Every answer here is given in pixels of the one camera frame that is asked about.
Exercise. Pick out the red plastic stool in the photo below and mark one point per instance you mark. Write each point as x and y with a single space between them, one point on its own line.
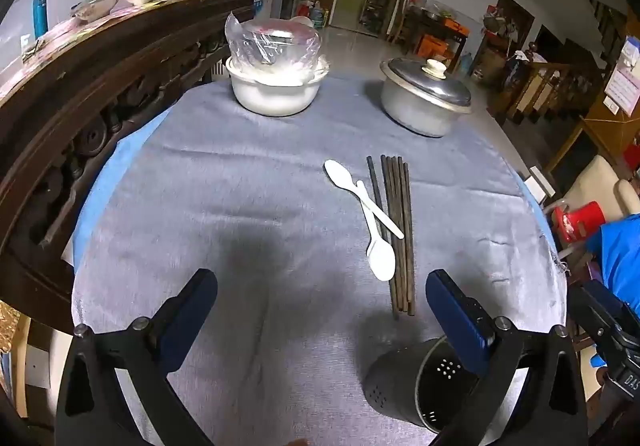
577 221

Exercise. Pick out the orange crate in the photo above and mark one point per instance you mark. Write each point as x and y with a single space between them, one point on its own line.
431 45

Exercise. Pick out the white plastic spoon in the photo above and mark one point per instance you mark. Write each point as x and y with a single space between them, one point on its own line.
340 174
381 258

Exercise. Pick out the aluminium pot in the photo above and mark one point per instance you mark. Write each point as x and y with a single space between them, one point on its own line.
415 119

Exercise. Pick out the carved dark wooden bench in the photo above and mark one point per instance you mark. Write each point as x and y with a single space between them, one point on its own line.
75 106

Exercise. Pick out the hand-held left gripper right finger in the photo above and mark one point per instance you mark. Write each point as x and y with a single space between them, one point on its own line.
460 318

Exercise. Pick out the clear plastic bag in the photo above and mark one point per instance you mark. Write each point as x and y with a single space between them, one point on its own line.
270 44

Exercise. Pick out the wall calendar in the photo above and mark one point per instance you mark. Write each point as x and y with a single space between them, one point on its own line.
625 76

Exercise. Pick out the wooden side table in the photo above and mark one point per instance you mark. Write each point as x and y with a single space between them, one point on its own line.
435 26

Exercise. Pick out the small white box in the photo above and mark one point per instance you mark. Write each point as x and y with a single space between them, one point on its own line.
541 182

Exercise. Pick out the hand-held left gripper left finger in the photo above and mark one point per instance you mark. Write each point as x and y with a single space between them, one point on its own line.
190 308

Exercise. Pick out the row of brown chopsticks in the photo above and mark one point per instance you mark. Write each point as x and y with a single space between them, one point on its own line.
406 271

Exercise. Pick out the white enamel pot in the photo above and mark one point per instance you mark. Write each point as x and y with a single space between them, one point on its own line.
272 99

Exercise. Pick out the blue thermos bottle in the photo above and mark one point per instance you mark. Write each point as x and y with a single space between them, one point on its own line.
39 14

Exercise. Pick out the person's blue shirt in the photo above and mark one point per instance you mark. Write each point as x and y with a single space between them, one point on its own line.
620 251

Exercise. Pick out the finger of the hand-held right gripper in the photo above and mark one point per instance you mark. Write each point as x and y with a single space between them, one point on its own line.
595 308

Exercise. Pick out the black perforated utensil holder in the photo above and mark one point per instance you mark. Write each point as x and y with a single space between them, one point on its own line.
395 388

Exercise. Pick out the cream chair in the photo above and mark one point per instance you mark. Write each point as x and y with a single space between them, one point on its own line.
595 181

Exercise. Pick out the aluminium pot lid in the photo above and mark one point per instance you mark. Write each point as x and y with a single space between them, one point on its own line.
425 86

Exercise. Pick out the blue table cover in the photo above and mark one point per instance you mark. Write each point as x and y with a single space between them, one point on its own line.
100 206

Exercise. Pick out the steel pot with glass lid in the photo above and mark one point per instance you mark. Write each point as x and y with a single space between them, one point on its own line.
95 6

